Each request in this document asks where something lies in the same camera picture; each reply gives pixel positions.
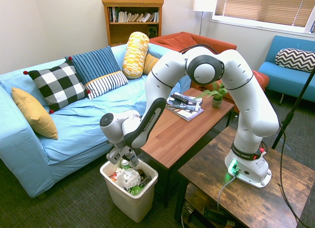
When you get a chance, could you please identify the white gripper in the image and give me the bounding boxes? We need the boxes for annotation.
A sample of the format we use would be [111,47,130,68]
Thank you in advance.
[106,146,132,166]

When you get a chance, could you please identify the bright green plastic trash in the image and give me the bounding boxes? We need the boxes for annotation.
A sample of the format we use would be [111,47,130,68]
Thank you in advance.
[129,185,144,196]

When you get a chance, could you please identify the white plastic trash bin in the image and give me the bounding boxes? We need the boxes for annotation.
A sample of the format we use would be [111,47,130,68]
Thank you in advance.
[99,159,159,223]

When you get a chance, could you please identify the crumpled white paper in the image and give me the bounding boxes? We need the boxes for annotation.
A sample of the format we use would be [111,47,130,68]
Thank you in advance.
[115,167,142,190]

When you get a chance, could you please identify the wooden coffee table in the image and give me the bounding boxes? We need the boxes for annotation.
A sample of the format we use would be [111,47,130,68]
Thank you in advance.
[119,87,235,209]

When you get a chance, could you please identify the light blue sofa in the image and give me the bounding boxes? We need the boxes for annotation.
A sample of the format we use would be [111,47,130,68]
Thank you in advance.
[0,44,191,198]

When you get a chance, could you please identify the white navy striped pillow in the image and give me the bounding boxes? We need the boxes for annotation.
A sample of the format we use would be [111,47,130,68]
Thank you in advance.
[84,70,129,100]

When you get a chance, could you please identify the black remote control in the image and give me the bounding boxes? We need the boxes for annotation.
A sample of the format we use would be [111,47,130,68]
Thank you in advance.
[170,93,189,103]

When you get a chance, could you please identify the dark cover magazine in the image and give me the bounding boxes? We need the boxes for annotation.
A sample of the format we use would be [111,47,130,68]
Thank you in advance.
[165,92,204,113]

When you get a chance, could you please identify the orange striped pillow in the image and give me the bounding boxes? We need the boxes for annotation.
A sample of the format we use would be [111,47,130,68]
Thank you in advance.
[142,53,160,75]

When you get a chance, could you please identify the black white checkered pillow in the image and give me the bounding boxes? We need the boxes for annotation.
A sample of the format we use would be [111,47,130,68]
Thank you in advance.
[23,56,92,115]

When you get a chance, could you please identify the blue striped pillow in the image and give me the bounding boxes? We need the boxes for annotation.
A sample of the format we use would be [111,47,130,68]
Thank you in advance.
[64,45,122,85]

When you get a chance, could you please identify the mustard yellow pillow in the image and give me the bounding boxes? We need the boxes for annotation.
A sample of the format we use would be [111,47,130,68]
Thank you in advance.
[11,87,59,140]

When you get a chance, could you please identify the yellow patterned bolster pillow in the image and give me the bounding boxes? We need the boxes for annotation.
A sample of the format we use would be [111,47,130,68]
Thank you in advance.
[122,31,150,80]

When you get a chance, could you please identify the small potted fern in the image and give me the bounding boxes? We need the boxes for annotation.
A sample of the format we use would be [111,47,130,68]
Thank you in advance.
[194,80,229,109]

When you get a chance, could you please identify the black device under table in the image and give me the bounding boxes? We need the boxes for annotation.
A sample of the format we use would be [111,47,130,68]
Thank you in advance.
[203,206,236,227]

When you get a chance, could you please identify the wooden bookshelf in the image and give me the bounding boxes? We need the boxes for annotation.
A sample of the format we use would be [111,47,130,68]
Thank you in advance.
[101,0,165,47]

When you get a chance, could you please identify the orange armchair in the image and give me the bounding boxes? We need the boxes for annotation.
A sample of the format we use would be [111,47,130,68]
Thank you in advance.
[149,32,237,92]

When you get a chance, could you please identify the rustic dark wood table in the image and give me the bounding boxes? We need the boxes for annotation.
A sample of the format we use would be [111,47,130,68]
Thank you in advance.
[174,126,315,228]

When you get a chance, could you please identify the row of books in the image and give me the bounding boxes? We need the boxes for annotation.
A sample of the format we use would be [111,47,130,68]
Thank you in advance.
[109,6,159,23]

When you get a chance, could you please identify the white shade floor lamp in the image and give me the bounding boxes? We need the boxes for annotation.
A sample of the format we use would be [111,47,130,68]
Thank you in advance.
[193,0,219,36]

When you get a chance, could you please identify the blue bench sofa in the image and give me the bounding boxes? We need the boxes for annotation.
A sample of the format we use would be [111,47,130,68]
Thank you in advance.
[258,35,315,103]

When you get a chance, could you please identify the black white chevron pillow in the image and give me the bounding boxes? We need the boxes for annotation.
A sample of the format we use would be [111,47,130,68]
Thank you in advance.
[275,48,315,73]

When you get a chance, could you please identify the tan window blinds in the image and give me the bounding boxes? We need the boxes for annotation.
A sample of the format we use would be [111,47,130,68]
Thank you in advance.
[215,0,315,28]

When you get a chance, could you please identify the grey cable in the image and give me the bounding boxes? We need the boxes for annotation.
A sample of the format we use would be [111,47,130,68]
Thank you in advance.
[217,172,238,210]

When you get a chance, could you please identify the black cable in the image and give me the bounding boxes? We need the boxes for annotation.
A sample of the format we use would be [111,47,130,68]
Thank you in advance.
[278,124,309,228]

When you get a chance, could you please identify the black camera tripod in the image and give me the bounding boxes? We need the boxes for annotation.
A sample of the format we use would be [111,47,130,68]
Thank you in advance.
[271,67,315,150]

